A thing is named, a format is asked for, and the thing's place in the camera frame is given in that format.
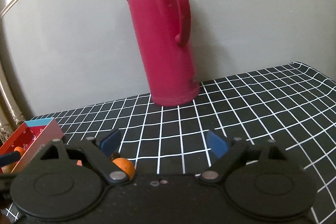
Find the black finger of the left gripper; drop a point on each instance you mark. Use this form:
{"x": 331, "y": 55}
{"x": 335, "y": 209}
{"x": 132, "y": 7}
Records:
{"x": 9, "y": 158}

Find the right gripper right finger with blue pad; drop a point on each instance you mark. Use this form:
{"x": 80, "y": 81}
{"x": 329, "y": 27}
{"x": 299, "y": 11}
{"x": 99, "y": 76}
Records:
{"x": 233, "y": 154}

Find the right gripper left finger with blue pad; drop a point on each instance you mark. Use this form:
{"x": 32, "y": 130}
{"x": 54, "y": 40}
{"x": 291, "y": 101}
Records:
{"x": 93, "y": 151}

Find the brown kiwi fruit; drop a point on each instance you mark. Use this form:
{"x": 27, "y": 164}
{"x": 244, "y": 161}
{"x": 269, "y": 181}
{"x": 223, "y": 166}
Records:
{"x": 7, "y": 169}

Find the small orange fruit in box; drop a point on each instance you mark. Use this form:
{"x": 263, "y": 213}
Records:
{"x": 20, "y": 150}

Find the dark passion fruit near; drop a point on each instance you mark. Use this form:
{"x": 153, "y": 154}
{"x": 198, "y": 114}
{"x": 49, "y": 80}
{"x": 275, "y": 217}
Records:
{"x": 114, "y": 156}

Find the tangerine behind left finger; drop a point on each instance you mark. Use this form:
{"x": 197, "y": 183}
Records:
{"x": 126, "y": 166}

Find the red cardboard box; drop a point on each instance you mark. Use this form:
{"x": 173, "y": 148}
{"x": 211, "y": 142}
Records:
{"x": 32, "y": 135}

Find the black white grid tablecloth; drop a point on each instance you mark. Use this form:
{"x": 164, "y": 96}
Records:
{"x": 293, "y": 104}

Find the magenta plastic thermos jug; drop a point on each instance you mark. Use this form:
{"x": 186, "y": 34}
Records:
{"x": 162, "y": 29}

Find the beige metal frame post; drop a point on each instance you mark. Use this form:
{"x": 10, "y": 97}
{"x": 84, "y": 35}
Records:
{"x": 11, "y": 115}

